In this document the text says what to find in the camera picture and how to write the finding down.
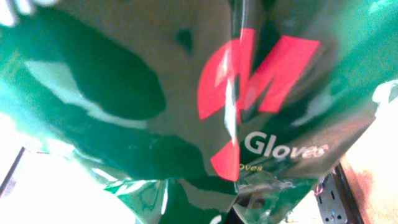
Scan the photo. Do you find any green 3M gloves package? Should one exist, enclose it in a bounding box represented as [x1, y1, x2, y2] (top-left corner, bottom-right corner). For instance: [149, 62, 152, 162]
[1, 0, 397, 223]

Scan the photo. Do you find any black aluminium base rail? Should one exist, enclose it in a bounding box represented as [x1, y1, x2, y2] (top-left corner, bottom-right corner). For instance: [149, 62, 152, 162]
[315, 174, 348, 224]

